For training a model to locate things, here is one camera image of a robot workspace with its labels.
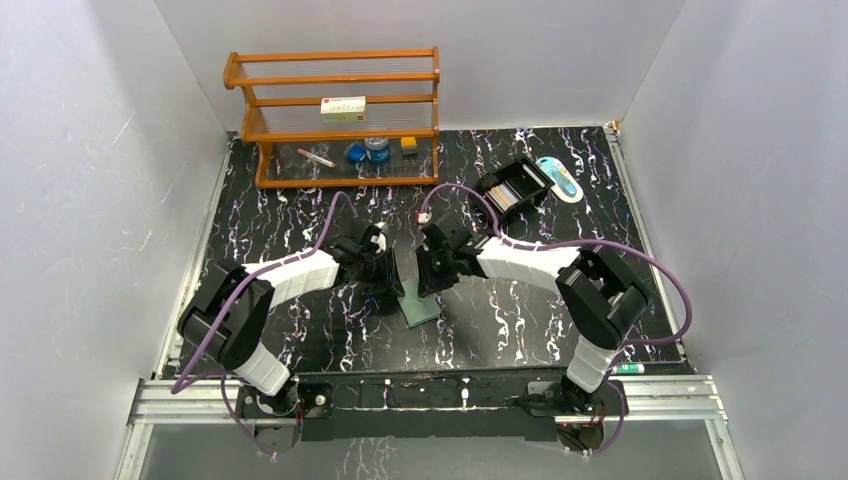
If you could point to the mint green card holder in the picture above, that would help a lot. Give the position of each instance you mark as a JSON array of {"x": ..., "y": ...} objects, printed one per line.
[{"x": 417, "y": 310}]

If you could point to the black card storage box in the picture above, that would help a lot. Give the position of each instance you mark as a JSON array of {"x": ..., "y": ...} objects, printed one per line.
[{"x": 489, "y": 179}]

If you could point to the blue round jar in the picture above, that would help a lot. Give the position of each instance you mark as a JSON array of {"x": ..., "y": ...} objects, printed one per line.
[{"x": 377, "y": 149}]

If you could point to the blue square lid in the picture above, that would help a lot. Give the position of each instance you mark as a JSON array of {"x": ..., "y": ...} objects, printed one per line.
[{"x": 355, "y": 153}]

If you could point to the silver aluminium rail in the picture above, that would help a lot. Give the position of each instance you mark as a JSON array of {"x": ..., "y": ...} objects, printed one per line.
[{"x": 638, "y": 398}]

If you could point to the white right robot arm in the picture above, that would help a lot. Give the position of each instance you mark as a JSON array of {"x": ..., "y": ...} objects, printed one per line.
[{"x": 603, "y": 296}]

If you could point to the stack of cards in box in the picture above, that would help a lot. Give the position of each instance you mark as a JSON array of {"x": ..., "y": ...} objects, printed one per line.
[{"x": 521, "y": 184}]

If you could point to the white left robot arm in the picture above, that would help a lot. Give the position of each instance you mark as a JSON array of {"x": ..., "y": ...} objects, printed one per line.
[{"x": 226, "y": 316}]

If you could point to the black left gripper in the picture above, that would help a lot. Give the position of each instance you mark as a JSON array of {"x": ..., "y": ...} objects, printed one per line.
[{"x": 382, "y": 270}]

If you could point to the blue white packaged tool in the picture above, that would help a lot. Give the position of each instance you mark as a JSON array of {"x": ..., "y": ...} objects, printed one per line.
[{"x": 565, "y": 186}]

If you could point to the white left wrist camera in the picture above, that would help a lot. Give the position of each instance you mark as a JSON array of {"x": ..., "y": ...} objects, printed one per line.
[{"x": 379, "y": 239}]

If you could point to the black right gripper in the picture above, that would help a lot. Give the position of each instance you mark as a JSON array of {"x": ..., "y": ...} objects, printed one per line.
[{"x": 428, "y": 283}]

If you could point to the orange wooden shelf rack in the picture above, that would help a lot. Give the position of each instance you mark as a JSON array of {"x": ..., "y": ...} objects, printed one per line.
[{"x": 282, "y": 94}]

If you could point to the white medicine box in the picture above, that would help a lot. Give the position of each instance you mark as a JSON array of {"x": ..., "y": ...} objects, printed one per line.
[{"x": 343, "y": 109}]

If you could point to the red white pen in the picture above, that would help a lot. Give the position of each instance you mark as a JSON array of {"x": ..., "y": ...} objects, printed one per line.
[{"x": 316, "y": 158}]

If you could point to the green white marker pen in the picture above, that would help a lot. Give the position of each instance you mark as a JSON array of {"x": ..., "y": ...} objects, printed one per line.
[{"x": 630, "y": 369}]

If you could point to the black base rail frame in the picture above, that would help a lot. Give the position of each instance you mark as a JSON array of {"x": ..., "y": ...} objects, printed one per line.
[{"x": 526, "y": 403}]

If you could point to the yellow black sponge block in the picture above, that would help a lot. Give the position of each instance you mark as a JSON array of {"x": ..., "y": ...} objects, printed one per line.
[{"x": 409, "y": 146}]

